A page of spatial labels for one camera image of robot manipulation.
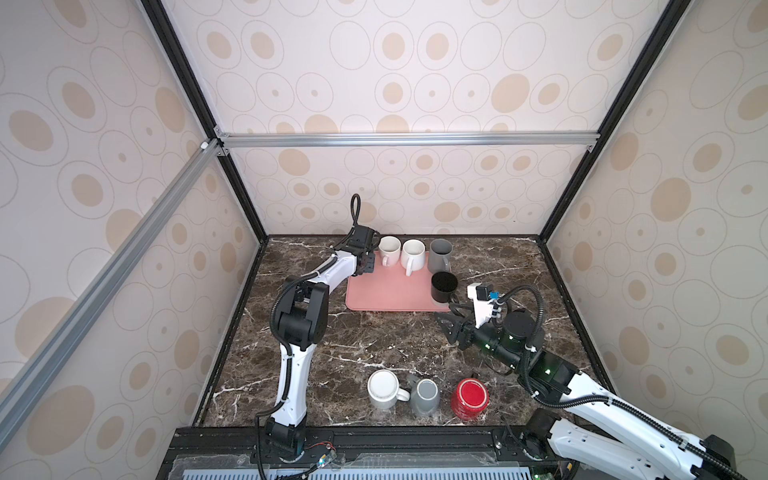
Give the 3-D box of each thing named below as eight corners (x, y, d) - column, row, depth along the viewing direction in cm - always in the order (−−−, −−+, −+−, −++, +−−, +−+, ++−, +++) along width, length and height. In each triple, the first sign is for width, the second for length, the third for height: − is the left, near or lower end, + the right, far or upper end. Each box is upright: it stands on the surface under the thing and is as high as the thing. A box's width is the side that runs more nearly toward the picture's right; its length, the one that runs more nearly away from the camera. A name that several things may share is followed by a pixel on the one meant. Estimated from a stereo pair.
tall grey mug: (429, 282, 107) (432, 263, 99) (426, 258, 115) (429, 238, 106) (450, 282, 107) (455, 263, 99) (446, 258, 115) (451, 238, 106)
